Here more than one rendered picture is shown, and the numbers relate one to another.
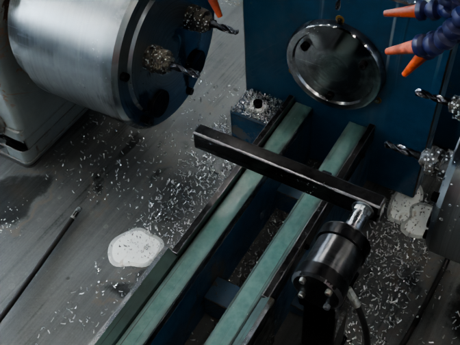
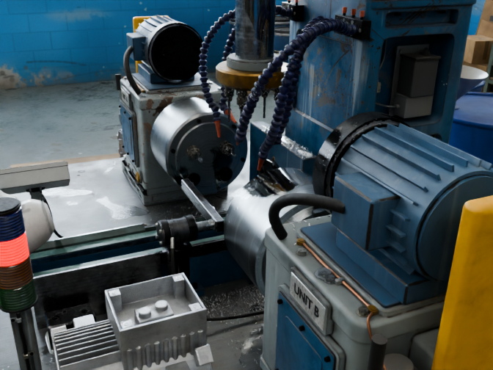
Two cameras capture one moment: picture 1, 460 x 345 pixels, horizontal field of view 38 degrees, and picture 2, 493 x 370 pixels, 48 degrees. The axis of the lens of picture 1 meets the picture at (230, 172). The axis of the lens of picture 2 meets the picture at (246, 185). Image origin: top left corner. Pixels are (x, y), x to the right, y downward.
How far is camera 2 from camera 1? 92 cm
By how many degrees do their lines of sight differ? 35
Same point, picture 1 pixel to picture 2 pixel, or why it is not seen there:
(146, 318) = (111, 241)
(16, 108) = (147, 169)
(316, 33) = (265, 165)
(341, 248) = (180, 220)
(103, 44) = (170, 133)
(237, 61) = not seen: hidden behind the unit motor
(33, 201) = (133, 216)
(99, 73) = (164, 146)
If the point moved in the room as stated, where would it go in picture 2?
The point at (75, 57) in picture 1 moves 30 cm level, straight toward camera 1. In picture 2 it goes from (161, 139) to (107, 179)
